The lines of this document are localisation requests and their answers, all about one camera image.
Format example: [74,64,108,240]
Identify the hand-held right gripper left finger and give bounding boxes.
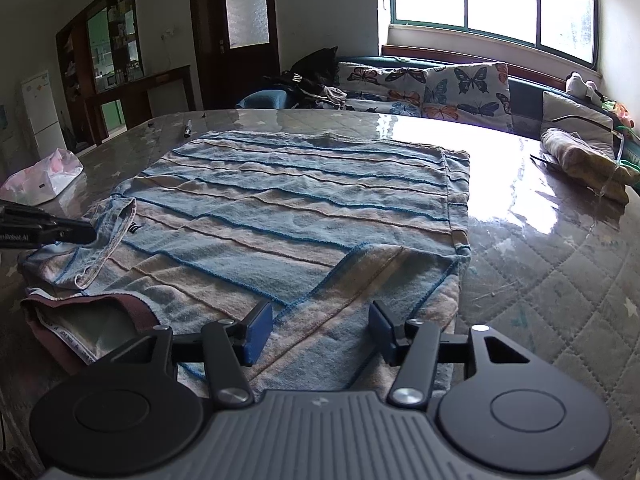
[97,301,274,408]

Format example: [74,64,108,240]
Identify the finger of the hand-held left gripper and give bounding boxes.
[0,200,97,246]

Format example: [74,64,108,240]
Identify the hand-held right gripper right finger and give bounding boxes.
[368,300,543,408]

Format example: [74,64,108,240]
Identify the blue beige striped garment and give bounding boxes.
[19,130,473,395]

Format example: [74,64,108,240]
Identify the dark clothes pile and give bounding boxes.
[260,77,348,110]

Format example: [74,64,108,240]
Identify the pink white plastic bag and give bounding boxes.
[0,148,84,206]

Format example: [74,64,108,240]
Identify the white refrigerator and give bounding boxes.
[21,70,67,153]

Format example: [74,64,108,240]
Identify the dark wooden display cabinet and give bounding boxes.
[56,0,193,153]

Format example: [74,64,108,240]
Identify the blue corner bench sofa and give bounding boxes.
[235,55,640,171]

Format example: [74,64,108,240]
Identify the dark wooden glass door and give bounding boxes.
[188,0,281,111]

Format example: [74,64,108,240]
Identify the large butterfly print pillow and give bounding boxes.
[421,61,513,133]

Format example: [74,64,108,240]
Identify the folded yellow beige blanket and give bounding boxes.
[540,127,640,204]

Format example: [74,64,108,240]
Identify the grey pillow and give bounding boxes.
[540,90,616,161]

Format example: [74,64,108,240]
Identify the black white plush toy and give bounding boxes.
[565,71,606,106]

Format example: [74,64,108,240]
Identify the orange green plush toy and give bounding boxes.
[602,100,636,131]

